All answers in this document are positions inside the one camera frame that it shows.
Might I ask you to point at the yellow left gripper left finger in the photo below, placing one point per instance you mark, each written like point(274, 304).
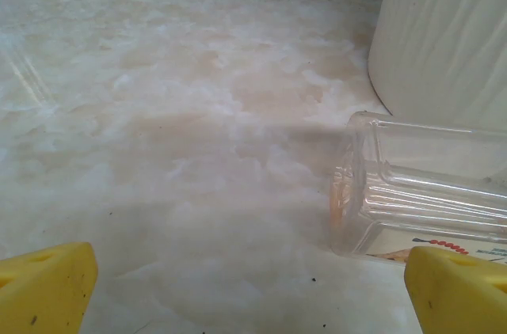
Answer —
point(43, 294)

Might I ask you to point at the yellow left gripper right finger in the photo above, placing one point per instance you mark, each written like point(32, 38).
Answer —
point(459, 298)

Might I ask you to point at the clear square bottle green band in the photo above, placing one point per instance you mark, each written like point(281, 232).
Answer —
point(416, 191)

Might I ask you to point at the beige bucket with teal rim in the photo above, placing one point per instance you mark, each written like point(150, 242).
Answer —
point(435, 33)

